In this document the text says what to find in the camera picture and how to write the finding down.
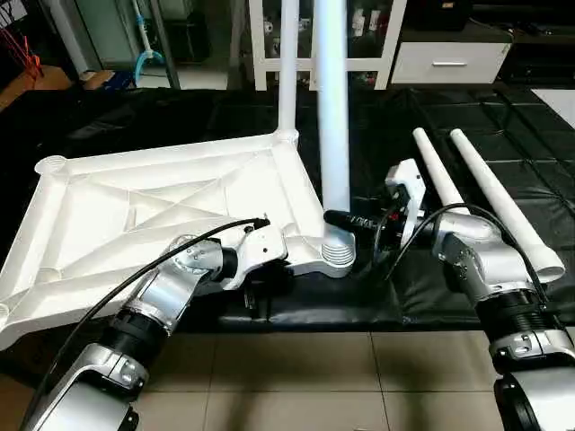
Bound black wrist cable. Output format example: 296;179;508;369
372;203;551;303
20;217;270;431

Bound white drawer unit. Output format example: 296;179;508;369
390;36;513;87

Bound white glass-door cabinet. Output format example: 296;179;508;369
248;0;407;92

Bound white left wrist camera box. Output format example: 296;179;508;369
221;223;290;292

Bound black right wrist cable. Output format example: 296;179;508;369
372;203;551;303

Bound brown wooden desk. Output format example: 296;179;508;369
0;65;73;113

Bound black work mat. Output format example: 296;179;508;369
0;85;575;335

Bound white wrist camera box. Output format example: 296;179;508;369
221;223;290;292
385;160;429;247

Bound teal long-handled dustpan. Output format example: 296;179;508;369
131;0;168;87

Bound white plastic table leg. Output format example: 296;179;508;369
275;0;301;143
449;128;567;285
411;128;464;215
313;0;358;267

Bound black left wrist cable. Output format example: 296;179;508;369
20;217;270;431

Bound black speaker box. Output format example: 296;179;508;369
409;0;475;33

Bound blue and yellow box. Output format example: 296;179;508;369
83;70;136;92

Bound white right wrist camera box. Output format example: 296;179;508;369
385;160;429;247

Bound red cables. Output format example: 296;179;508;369
0;27;44;84

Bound white plastic table top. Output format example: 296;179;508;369
0;129;358;351

